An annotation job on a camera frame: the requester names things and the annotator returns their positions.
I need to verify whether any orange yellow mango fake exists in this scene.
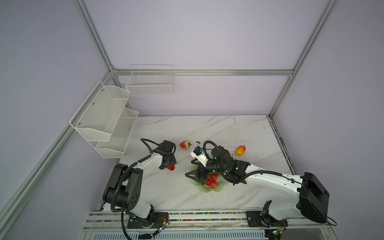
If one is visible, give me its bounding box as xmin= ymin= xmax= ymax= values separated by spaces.
xmin=235 ymin=146 xmax=246 ymax=156

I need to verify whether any aluminium frame structure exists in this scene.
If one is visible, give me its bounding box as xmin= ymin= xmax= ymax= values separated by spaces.
xmin=1 ymin=1 xmax=338 ymax=238

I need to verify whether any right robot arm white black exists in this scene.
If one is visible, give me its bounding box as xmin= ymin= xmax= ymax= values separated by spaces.
xmin=185 ymin=146 xmax=330 ymax=228

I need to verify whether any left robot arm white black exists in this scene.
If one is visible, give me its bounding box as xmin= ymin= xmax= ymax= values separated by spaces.
xmin=103 ymin=138 xmax=177 ymax=219

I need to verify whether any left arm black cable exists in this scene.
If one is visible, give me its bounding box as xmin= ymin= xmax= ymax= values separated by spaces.
xmin=110 ymin=137 xmax=169 ymax=240

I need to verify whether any front aluminium rail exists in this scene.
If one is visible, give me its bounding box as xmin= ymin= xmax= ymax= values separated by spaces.
xmin=80 ymin=210 xmax=337 ymax=240

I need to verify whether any green scalloped fruit bowl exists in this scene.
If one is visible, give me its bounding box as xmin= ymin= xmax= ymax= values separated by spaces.
xmin=193 ymin=181 xmax=227 ymax=193

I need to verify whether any white two-tier mesh shelf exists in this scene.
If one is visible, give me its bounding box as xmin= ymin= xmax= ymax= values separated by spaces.
xmin=69 ymin=82 xmax=139 ymax=159

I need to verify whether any red cherry cluster fake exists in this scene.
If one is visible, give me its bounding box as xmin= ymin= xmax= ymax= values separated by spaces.
xmin=205 ymin=174 xmax=220 ymax=189

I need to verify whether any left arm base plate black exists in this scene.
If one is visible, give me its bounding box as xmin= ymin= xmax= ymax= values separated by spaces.
xmin=126 ymin=212 xmax=169 ymax=229

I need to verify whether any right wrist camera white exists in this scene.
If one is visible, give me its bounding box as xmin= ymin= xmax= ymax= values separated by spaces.
xmin=191 ymin=146 xmax=208 ymax=167

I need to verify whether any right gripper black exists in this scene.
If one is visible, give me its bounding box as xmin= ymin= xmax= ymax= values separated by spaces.
xmin=184 ymin=157 xmax=226 ymax=184

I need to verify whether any white wire basket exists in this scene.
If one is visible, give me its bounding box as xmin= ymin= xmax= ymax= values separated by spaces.
xmin=126 ymin=65 xmax=174 ymax=97

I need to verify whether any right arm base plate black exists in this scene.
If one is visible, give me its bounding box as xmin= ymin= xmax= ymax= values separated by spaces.
xmin=246 ymin=211 xmax=288 ymax=228

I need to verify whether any pale red strawberry fake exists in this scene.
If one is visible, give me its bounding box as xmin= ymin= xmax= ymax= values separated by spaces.
xmin=180 ymin=141 xmax=192 ymax=150

